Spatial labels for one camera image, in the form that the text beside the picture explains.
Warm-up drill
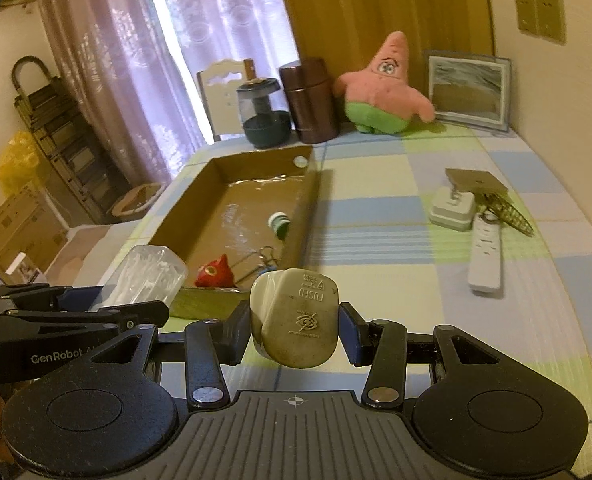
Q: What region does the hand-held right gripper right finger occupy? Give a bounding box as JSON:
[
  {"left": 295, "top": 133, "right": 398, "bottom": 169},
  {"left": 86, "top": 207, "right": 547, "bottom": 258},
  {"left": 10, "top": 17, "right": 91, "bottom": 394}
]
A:
[{"left": 340, "top": 302, "right": 506, "bottom": 407}]

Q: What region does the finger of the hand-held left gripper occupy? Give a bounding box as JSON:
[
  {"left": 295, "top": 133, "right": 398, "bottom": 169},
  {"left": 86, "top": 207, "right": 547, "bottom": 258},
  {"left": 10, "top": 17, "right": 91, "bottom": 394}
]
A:
[
  {"left": 0, "top": 301, "right": 170, "bottom": 343},
  {"left": 0, "top": 283, "right": 106, "bottom": 312}
]

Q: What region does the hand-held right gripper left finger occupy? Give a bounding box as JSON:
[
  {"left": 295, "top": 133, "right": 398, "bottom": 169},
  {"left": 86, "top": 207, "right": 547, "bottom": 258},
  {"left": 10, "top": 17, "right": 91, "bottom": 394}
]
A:
[{"left": 91, "top": 305, "right": 251, "bottom": 407}]

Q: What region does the clear plastic swab box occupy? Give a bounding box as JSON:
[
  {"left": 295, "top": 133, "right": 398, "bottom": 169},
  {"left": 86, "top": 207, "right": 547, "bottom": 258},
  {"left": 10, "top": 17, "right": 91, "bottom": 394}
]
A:
[{"left": 93, "top": 245, "right": 187, "bottom": 311}]

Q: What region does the cream fused plug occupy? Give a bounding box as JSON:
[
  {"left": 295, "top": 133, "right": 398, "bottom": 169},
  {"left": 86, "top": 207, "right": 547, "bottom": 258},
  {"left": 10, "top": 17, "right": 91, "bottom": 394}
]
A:
[{"left": 250, "top": 268, "right": 341, "bottom": 368}]

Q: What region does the red fish toy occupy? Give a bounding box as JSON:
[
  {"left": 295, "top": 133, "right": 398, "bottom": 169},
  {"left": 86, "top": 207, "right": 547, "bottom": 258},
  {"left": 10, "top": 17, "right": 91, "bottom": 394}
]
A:
[{"left": 194, "top": 253, "right": 237, "bottom": 289}]

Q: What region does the metal wire hook rack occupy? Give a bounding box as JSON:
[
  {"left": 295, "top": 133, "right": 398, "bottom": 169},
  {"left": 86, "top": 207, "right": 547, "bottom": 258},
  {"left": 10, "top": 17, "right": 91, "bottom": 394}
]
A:
[{"left": 228, "top": 251, "right": 265, "bottom": 287}]

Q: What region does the blue binder clip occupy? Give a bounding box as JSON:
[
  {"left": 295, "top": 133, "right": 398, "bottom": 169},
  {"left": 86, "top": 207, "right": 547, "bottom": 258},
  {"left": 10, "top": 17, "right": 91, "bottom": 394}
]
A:
[{"left": 256, "top": 245, "right": 283, "bottom": 273}]

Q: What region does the green white small bottle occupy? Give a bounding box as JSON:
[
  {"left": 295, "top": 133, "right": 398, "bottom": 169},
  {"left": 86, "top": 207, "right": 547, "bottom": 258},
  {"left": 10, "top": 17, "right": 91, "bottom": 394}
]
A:
[{"left": 268, "top": 212, "right": 291, "bottom": 238}]

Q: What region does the brown cardboard box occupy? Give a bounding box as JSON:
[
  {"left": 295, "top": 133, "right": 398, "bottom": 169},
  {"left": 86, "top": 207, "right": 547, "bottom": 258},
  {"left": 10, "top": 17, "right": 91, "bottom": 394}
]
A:
[{"left": 146, "top": 146, "right": 321, "bottom": 318}]

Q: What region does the white power adapter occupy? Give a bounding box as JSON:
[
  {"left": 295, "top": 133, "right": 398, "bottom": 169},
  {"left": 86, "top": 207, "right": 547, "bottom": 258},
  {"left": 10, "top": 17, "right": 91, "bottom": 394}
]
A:
[{"left": 429, "top": 185, "right": 476, "bottom": 232}]

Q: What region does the gold wall panel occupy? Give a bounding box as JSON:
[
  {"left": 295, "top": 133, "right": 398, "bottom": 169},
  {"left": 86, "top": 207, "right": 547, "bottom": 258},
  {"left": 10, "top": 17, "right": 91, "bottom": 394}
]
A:
[{"left": 444, "top": 168, "right": 509, "bottom": 196}]

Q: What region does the brown cardboard carton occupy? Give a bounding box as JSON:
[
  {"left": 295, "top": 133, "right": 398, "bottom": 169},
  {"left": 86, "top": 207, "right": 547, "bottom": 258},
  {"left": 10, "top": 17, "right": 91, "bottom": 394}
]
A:
[{"left": 0, "top": 182, "right": 69, "bottom": 271}]

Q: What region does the checkered tablecloth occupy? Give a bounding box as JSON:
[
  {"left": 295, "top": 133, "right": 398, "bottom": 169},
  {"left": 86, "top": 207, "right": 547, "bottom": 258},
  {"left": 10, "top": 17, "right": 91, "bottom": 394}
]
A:
[{"left": 91, "top": 122, "right": 592, "bottom": 426}]

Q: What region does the wicker basket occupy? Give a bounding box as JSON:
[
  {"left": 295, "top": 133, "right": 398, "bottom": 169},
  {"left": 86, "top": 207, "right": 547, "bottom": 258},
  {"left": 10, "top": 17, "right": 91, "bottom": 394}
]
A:
[{"left": 112, "top": 182, "right": 164, "bottom": 221}]

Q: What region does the yellow plastic bag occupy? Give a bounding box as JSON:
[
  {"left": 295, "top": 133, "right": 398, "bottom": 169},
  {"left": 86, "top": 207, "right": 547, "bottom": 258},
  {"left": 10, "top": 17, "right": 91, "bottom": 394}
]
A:
[{"left": 0, "top": 131, "right": 42, "bottom": 196}]

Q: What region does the white power strip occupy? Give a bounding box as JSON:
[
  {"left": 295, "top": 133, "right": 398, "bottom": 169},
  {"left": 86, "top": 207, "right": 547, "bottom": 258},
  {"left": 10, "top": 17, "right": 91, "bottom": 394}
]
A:
[{"left": 467, "top": 210, "right": 506, "bottom": 295}]

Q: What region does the black folding rack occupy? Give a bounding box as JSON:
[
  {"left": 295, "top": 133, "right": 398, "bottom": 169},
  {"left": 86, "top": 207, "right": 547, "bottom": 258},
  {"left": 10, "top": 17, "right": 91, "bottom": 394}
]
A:
[{"left": 11, "top": 56, "right": 127, "bottom": 226}]

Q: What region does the black yellow striped clip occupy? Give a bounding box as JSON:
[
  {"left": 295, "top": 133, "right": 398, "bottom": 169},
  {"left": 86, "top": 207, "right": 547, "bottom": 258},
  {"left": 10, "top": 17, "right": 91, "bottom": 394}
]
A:
[{"left": 478, "top": 192, "right": 534, "bottom": 237}]

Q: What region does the glass jar dark base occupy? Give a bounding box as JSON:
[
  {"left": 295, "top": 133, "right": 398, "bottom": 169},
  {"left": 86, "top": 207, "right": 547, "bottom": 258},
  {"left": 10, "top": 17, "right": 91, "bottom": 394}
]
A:
[{"left": 236, "top": 78, "right": 293, "bottom": 150}]

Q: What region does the brown metal thermos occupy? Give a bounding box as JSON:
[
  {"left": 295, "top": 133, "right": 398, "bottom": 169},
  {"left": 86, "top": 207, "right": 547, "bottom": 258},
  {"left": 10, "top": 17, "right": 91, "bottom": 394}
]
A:
[{"left": 279, "top": 57, "right": 340, "bottom": 144}]

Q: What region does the pink starfish plush toy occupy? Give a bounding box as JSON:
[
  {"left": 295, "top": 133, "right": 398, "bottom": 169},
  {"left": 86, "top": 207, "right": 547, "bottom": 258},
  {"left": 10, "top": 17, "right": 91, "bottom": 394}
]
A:
[{"left": 332, "top": 31, "right": 437, "bottom": 135}]

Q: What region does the white wooden chair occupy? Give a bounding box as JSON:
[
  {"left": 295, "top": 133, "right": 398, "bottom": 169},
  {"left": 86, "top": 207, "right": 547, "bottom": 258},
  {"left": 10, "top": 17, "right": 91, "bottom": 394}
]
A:
[{"left": 197, "top": 59, "right": 257, "bottom": 141}]

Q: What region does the lilac lace curtain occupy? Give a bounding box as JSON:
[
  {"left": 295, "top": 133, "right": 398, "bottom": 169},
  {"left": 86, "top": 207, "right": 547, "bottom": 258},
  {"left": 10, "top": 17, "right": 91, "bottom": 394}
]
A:
[{"left": 36, "top": 0, "right": 301, "bottom": 201}]

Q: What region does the glass picture frame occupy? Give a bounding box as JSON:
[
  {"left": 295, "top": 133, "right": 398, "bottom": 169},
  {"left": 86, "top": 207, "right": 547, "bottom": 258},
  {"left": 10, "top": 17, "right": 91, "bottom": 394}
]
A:
[{"left": 422, "top": 50, "right": 512, "bottom": 133}]

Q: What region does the gold wall switch plate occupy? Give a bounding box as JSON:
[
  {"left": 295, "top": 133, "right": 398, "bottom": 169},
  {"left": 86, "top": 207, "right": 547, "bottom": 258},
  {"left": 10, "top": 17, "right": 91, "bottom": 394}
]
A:
[
  {"left": 534, "top": 0, "right": 565, "bottom": 42},
  {"left": 514, "top": 0, "right": 539, "bottom": 36}
]

